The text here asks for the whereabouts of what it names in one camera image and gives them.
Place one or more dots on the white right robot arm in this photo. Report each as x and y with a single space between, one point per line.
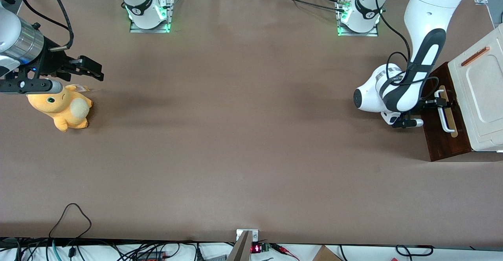
147 17

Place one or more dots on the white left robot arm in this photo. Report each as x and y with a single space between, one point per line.
428 9

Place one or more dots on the red clip leads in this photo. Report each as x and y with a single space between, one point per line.
285 250

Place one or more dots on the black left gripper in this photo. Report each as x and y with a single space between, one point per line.
429 104

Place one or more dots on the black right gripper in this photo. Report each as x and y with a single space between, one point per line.
53 62

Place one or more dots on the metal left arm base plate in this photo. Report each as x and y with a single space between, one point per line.
373 34

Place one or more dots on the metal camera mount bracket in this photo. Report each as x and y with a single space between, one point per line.
245 239

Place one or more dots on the orange plush toy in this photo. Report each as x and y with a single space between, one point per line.
59 109

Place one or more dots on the white cabinet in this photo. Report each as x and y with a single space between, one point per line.
483 96

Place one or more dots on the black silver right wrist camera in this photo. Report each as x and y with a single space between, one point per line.
23 86

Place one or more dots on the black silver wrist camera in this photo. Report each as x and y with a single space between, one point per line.
408 123
23 86

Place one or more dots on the orange black device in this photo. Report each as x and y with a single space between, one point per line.
151 256

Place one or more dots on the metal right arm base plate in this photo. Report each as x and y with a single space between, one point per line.
135 29

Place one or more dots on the red LED display module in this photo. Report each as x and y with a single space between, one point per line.
257 248

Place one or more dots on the dark brown wooden drawer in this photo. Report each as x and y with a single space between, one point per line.
432 139

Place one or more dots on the brown cardboard piece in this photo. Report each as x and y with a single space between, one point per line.
326 254

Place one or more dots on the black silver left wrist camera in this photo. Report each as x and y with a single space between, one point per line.
408 123

